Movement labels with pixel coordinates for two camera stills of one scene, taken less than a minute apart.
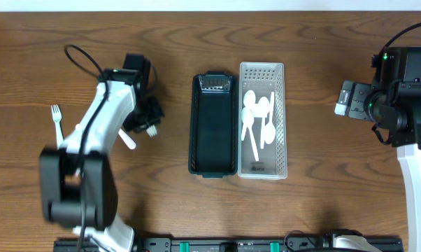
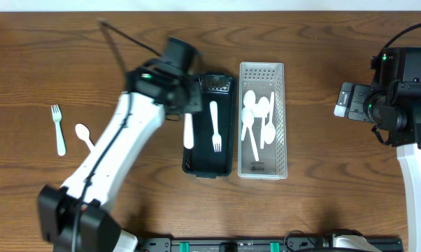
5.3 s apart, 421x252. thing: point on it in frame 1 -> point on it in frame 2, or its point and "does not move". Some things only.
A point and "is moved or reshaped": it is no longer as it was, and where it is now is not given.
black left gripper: x=147 y=117 -> x=188 y=96
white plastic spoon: x=249 y=99 does not move
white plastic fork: x=56 y=114 does not move
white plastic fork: x=152 y=131 is moved or reshaped
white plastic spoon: x=263 y=110 does not move
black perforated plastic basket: x=213 y=124 does not move
